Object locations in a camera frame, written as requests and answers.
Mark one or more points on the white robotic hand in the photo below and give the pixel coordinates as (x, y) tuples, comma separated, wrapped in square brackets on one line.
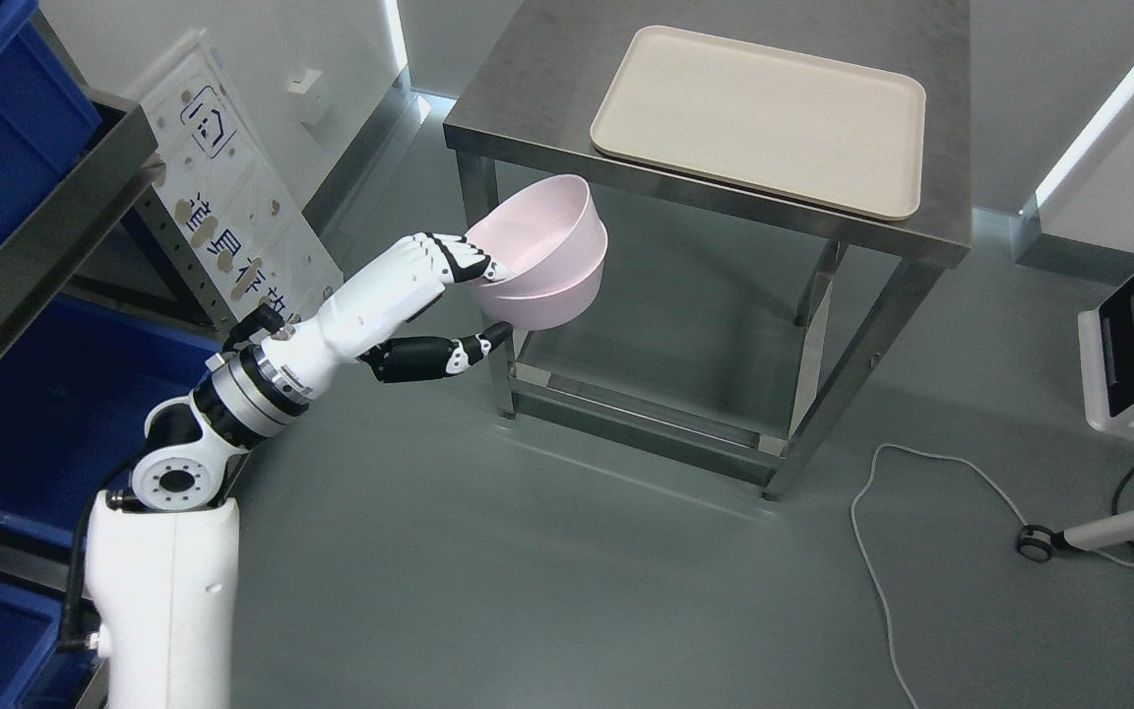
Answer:
[(355, 322)]

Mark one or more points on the pink bowl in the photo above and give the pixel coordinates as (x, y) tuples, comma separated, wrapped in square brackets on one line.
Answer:
[(552, 300), (564, 200)]

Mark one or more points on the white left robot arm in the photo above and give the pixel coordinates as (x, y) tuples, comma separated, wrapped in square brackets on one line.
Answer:
[(160, 559)]

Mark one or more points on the metal shelf rack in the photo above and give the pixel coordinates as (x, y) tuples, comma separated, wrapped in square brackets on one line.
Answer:
[(44, 252)]

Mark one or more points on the white sign board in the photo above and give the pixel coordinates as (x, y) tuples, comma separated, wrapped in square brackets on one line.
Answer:
[(218, 208)]

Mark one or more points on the stainless steel table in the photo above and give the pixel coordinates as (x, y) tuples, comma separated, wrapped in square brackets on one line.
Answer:
[(691, 350)]

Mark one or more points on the blue bin far left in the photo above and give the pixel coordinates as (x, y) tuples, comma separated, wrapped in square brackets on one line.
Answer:
[(74, 393)]

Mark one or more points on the beige plastic tray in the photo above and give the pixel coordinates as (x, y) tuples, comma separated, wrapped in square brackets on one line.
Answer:
[(789, 124)]

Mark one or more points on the white stand leg with caster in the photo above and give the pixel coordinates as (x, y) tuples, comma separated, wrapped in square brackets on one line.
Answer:
[(1039, 544)]

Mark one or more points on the white wall switch box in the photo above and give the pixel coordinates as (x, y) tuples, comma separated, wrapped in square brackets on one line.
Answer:
[(311, 96)]

